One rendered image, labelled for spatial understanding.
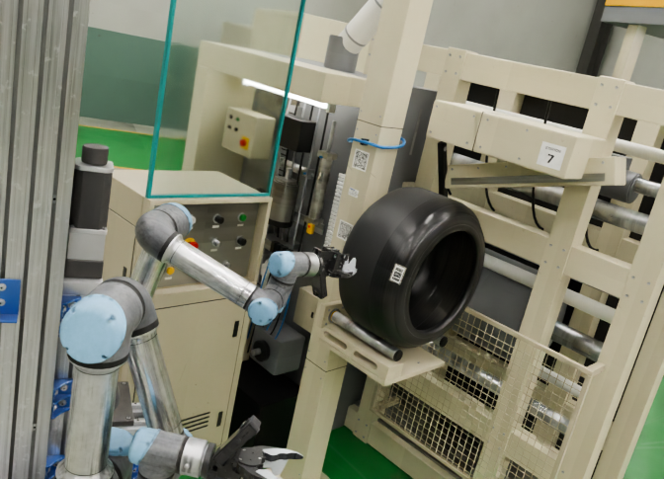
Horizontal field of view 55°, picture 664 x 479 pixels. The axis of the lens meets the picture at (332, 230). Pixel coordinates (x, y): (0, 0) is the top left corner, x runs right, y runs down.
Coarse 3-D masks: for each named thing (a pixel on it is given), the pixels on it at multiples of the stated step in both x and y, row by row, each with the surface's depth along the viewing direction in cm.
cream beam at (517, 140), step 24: (432, 120) 252; (456, 120) 244; (480, 120) 237; (504, 120) 230; (528, 120) 240; (456, 144) 245; (480, 144) 238; (504, 144) 231; (528, 144) 224; (576, 144) 213; (600, 144) 226; (576, 168) 219
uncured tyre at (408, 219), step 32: (416, 192) 232; (384, 224) 220; (416, 224) 215; (448, 224) 220; (352, 256) 223; (384, 256) 215; (416, 256) 213; (448, 256) 262; (480, 256) 242; (352, 288) 225; (384, 288) 214; (416, 288) 266; (448, 288) 260; (384, 320) 220; (416, 320) 256; (448, 320) 243
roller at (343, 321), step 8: (336, 312) 250; (336, 320) 248; (344, 320) 246; (352, 320) 246; (344, 328) 246; (352, 328) 243; (360, 328) 241; (360, 336) 240; (368, 336) 238; (376, 336) 237; (376, 344) 234; (384, 344) 233; (384, 352) 232; (392, 352) 229; (400, 352) 230
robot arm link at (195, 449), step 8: (192, 440) 132; (200, 440) 132; (192, 448) 130; (200, 448) 130; (184, 456) 129; (192, 456) 129; (200, 456) 129; (184, 464) 129; (192, 464) 129; (200, 464) 129; (184, 472) 130; (192, 472) 129; (200, 472) 130
